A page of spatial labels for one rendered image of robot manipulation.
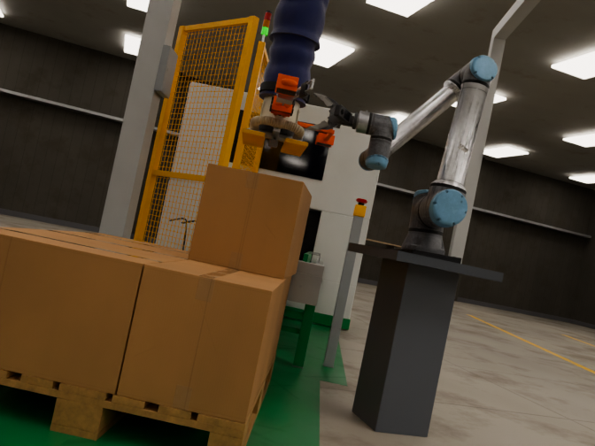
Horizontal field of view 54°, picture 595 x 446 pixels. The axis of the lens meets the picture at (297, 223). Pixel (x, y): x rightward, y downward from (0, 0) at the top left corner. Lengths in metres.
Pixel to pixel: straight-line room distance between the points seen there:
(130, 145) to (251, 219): 1.72
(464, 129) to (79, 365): 1.70
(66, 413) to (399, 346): 1.31
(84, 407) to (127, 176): 2.22
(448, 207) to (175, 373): 1.25
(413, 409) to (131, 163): 2.33
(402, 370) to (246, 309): 0.98
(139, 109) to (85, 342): 2.31
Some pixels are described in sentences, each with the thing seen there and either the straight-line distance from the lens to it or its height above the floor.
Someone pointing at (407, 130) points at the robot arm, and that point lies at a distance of 2.60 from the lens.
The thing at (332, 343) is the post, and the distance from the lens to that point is 3.61.
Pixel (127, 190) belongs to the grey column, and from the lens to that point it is 3.90.
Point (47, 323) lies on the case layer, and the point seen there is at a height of 0.31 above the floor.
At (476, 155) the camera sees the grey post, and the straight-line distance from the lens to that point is 6.09.
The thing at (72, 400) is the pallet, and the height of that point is 0.10.
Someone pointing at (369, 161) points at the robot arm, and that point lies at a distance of 2.41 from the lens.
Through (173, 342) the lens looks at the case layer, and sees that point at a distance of 1.82.
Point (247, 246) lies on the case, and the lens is 2.36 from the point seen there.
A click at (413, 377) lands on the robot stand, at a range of 2.58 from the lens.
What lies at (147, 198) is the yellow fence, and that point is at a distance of 4.42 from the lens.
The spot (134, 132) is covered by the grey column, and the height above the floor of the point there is 1.18.
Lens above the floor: 0.70
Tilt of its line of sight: 2 degrees up
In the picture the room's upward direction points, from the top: 12 degrees clockwise
